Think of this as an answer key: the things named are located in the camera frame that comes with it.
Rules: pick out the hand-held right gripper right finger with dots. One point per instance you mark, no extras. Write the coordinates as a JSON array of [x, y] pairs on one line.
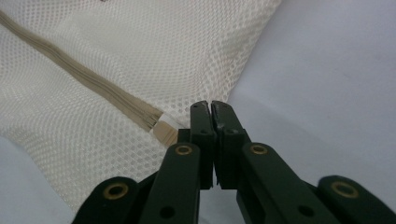
[[229, 140]]

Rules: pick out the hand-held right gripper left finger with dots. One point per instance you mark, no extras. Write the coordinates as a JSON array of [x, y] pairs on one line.
[[202, 146]]

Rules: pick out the white mesh laundry bag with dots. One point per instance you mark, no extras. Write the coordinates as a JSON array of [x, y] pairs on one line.
[[124, 77]]

